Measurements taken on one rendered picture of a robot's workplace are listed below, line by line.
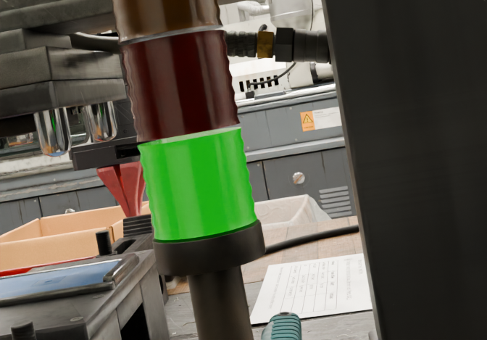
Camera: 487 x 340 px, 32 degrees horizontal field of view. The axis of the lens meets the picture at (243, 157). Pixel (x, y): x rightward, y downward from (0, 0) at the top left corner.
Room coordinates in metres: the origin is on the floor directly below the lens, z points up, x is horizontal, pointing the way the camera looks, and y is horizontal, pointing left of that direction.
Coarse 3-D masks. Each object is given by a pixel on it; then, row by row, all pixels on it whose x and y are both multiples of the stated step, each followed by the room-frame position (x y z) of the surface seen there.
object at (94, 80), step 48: (0, 0) 0.53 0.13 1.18; (48, 0) 0.52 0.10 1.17; (96, 0) 0.52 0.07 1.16; (240, 0) 0.58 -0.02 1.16; (0, 48) 0.52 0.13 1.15; (48, 48) 0.49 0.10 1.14; (0, 96) 0.49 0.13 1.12; (48, 96) 0.49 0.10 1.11; (96, 96) 0.58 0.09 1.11; (48, 144) 0.51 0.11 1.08
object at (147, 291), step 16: (144, 288) 0.61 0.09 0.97; (160, 288) 0.66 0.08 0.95; (128, 304) 0.56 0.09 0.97; (144, 304) 0.60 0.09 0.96; (160, 304) 0.65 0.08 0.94; (112, 320) 0.52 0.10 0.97; (128, 320) 0.60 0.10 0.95; (144, 320) 0.60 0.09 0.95; (160, 320) 0.64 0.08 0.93; (96, 336) 0.48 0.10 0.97; (112, 336) 0.51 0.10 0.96; (128, 336) 0.60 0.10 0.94; (144, 336) 0.60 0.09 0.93; (160, 336) 0.63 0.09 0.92
